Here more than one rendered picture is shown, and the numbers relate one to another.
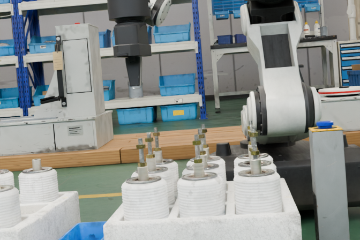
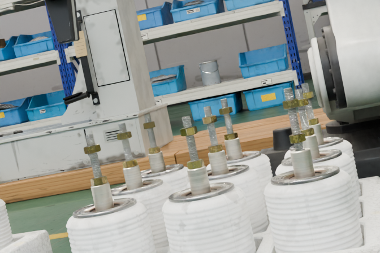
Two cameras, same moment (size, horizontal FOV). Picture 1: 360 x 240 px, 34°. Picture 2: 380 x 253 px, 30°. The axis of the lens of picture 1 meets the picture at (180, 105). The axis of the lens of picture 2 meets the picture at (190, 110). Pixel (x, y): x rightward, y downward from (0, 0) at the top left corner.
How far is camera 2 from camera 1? 0.46 m
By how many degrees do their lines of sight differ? 8
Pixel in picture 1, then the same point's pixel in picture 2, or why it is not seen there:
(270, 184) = (329, 195)
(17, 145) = (42, 163)
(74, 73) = (104, 59)
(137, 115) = (216, 107)
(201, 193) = (202, 225)
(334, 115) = not seen: outside the picture
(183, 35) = not seen: outside the picture
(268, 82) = (338, 18)
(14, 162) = (39, 186)
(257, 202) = (308, 233)
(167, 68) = (256, 43)
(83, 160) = not seen: hidden behind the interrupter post
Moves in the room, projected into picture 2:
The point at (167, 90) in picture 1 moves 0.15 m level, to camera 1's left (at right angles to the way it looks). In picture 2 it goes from (250, 69) to (231, 73)
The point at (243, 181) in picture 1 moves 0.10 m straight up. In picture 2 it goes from (277, 194) to (259, 101)
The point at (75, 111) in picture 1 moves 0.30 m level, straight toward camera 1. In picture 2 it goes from (112, 109) to (107, 113)
